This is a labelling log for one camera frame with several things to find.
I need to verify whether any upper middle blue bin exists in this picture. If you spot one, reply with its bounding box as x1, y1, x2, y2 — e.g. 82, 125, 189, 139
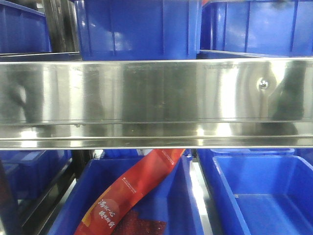
73, 0, 201, 61

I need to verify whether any blue bin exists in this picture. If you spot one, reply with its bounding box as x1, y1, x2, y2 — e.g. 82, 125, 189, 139
0, 0, 52, 54
0, 150, 71, 200
73, 0, 201, 61
198, 149, 313, 235
48, 156, 203, 235
201, 0, 313, 57

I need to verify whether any lower middle blue bin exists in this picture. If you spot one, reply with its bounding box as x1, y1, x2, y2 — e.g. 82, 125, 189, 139
48, 156, 203, 235

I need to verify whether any red printed snack bag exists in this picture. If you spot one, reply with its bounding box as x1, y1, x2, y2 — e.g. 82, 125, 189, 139
74, 148, 185, 235

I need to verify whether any lower right blue bin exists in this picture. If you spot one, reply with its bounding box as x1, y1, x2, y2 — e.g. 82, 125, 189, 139
198, 149, 313, 235

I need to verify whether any lower left blue bin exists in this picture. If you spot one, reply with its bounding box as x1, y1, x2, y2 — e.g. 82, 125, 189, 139
0, 150, 71, 200

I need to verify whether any upper right blue bin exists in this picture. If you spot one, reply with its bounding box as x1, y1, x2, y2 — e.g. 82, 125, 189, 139
201, 0, 313, 57

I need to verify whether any upper left blue bin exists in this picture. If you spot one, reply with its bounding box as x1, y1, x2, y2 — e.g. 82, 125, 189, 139
0, 0, 52, 54

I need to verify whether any stainless steel shelf rail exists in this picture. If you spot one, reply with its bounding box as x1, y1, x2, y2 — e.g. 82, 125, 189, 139
0, 58, 313, 149

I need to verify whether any steel rail screw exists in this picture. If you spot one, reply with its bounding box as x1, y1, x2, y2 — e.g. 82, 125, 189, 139
257, 78, 269, 90

